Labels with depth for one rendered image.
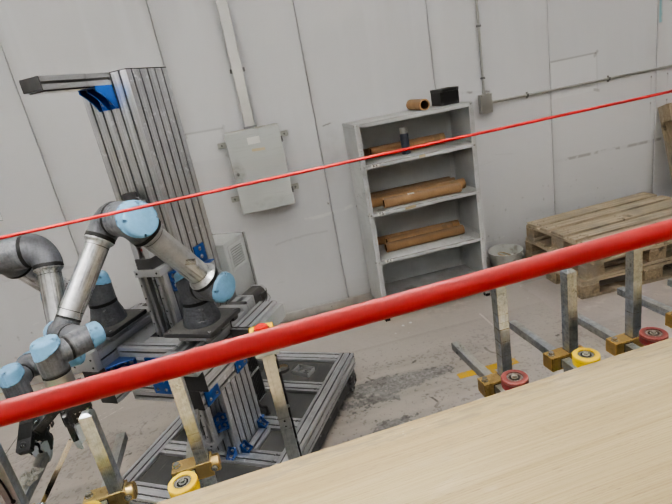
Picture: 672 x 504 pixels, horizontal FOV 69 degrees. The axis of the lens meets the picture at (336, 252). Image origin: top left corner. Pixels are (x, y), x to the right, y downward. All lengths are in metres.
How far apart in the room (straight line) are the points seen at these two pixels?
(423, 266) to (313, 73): 1.86
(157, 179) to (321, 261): 2.29
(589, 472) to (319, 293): 3.19
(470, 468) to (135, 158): 1.65
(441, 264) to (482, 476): 3.26
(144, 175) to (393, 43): 2.50
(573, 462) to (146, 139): 1.77
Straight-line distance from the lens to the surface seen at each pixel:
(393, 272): 4.31
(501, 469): 1.34
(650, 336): 1.86
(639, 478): 1.36
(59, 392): 0.18
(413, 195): 3.76
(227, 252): 2.36
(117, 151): 2.20
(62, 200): 4.17
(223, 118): 3.90
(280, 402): 1.52
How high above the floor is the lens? 1.82
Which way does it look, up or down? 18 degrees down
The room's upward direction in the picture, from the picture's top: 11 degrees counter-clockwise
